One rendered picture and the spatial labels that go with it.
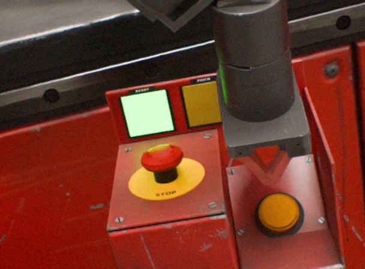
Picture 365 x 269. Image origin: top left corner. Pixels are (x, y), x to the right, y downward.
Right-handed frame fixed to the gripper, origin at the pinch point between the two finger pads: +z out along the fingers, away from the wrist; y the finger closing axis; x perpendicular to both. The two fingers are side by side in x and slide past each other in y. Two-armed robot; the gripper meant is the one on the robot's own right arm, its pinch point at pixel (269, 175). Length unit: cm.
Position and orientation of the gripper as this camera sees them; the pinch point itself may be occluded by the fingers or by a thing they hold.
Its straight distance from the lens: 68.8
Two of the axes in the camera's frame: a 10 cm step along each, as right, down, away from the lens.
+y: -0.5, -6.7, 7.4
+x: -9.8, 1.6, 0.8
